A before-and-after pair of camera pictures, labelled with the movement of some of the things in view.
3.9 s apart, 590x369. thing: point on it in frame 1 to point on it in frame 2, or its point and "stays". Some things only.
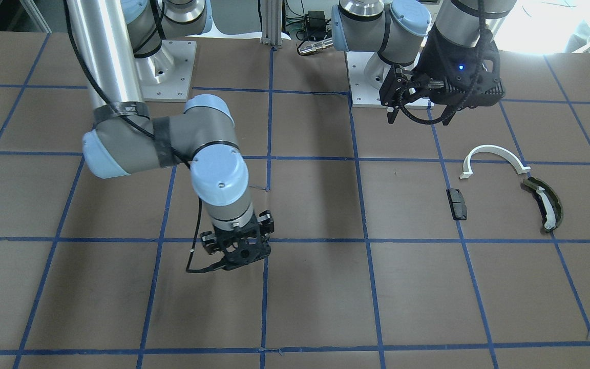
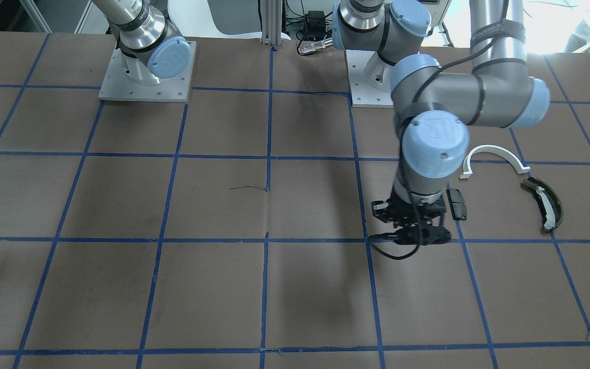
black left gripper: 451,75 to 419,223
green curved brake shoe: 548,203 stays
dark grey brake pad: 458,209 stays
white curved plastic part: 467,171 stays
